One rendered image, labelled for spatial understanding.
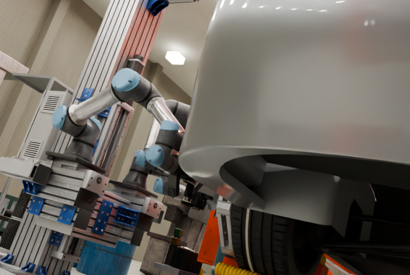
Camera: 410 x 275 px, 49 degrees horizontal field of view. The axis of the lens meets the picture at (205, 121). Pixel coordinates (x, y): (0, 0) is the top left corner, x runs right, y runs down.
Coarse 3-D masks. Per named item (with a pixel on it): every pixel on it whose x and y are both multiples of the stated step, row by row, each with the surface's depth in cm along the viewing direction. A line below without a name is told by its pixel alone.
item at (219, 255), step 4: (220, 244) 214; (220, 248) 213; (220, 252) 212; (216, 256) 214; (220, 256) 211; (224, 256) 211; (228, 256) 211; (216, 260) 212; (220, 260) 211; (216, 264) 211; (212, 272) 211
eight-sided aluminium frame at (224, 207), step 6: (222, 198) 184; (222, 204) 183; (228, 204) 182; (222, 210) 183; (228, 210) 181; (222, 216) 185; (228, 216) 182; (222, 222) 186; (228, 222) 183; (222, 228) 186; (228, 228) 185; (222, 234) 188; (228, 234) 186; (222, 240) 189; (228, 240) 193; (222, 246) 190; (228, 246) 190; (228, 252) 190
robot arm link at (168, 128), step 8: (168, 120) 183; (160, 128) 182; (168, 128) 181; (176, 128) 183; (160, 136) 180; (168, 136) 180; (176, 136) 183; (160, 144) 179; (168, 144) 180; (176, 144) 184
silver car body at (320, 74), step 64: (256, 0) 111; (320, 0) 100; (384, 0) 92; (256, 64) 107; (320, 64) 97; (384, 64) 90; (192, 128) 121; (256, 128) 105; (320, 128) 96; (384, 128) 89; (256, 192) 159; (320, 192) 150; (384, 192) 208; (384, 256) 236
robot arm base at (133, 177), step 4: (132, 172) 270; (136, 172) 269; (140, 172) 269; (128, 176) 269; (132, 176) 268; (136, 176) 268; (140, 176) 269; (144, 176) 271; (124, 180) 268; (128, 180) 266; (132, 180) 266; (136, 180) 268; (140, 180) 268; (144, 180) 270; (132, 184) 265; (136, 184) 266; (140, 184) 267; (144, 184) 269; (144, 188) 269
